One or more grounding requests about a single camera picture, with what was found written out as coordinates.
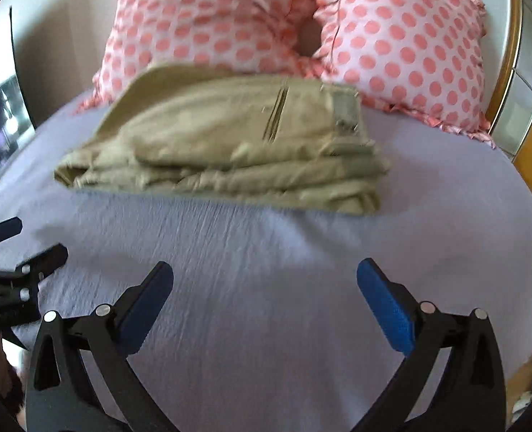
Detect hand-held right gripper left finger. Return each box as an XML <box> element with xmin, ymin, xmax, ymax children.
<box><xmin>23</xmin><ymin>261</ymin><xmax>180</xmax><ymax>432</ymax></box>

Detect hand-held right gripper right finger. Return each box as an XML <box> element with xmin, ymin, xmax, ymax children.
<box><xmin>351</xmin><ymin>258</ymin><xmax>508</xmax><ymax>432</ymax></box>

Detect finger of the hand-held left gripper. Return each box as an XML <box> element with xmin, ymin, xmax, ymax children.
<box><xmin>0</xmin><ymin>243</ymin><xmax>69</xmax><ymax>327</ymax></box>
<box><xmin>0</xmin><ymin>217</ymin><xmax>23</xmax><ymax>246</ymax></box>

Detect khaki pants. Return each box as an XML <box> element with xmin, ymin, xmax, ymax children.
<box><xmin>54</xmin><ymin>64</ymin><xmax>390</xmax><ymax>215</ymax></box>

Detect lavender bed sheet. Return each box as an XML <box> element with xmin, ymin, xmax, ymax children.
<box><xmin>0</xmin><ymin>83</ymin><xmax>532</xmax><ymax>432</ymax></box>

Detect pink polka dot pillow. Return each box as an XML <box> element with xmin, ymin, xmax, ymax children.
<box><xmin>313</xmin><ymin>0</ymin><xmax>497</xmax><ymax>145</ymax></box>
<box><xmin>78</xmin><ymin>0</ymin><xmax>325</xmax><ymax>115</ymax></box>

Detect wall mirror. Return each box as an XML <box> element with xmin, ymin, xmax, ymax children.
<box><xmin>0</xmin><ymin>6</ymin><xmax>37</xmax><ymax>165</ymax></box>

